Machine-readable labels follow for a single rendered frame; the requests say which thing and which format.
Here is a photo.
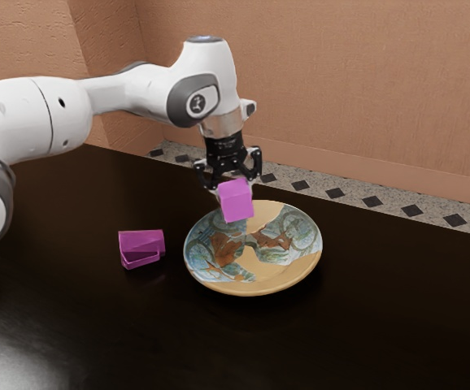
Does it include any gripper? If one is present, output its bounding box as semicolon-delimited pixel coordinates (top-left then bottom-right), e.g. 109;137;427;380
193;129;263;200

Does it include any painted ceramic plate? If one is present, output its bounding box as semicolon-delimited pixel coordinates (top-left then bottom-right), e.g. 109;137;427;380
183;199;324;297

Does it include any purple wedge block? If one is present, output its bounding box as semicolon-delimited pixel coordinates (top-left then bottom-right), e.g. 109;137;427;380
118;229;167;271

